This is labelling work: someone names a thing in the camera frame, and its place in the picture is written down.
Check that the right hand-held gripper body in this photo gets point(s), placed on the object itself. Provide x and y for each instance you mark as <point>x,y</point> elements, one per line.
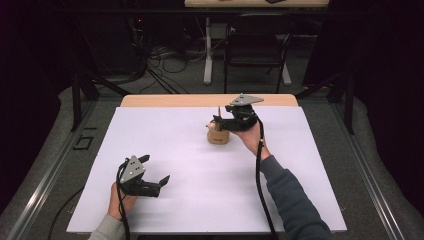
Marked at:
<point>245,120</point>

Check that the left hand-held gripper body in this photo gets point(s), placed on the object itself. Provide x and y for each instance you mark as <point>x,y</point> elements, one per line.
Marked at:
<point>133,173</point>

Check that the black pencil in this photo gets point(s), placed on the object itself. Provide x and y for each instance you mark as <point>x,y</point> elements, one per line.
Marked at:
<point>219,111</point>

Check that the tan wooden pencil holder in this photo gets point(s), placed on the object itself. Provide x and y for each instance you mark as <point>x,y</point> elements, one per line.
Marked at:
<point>218,137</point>

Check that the person's right hand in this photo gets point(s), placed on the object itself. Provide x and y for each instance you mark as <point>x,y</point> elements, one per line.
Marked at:
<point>253,140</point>

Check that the person's left hand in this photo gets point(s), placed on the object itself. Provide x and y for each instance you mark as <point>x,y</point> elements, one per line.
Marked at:
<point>116,203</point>

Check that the white table board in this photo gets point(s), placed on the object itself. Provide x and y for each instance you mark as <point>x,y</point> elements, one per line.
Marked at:
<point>186,173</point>

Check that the light wooden table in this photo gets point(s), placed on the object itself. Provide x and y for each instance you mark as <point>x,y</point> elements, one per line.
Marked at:
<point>166,100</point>

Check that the wooden table with white legs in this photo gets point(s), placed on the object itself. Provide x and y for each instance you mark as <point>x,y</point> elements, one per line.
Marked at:
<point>208,50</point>

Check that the black folding chair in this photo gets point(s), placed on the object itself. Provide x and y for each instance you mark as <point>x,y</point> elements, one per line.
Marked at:
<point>253,50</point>

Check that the black metal stand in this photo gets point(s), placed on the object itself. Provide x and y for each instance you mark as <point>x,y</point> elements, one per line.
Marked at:
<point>348,103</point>
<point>76,100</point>

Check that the flat dark object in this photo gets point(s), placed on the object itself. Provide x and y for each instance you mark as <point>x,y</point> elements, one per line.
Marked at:
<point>276,1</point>

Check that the metal frame rail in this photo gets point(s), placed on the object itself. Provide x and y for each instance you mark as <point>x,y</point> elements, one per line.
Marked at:
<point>370,186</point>
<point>43,183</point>

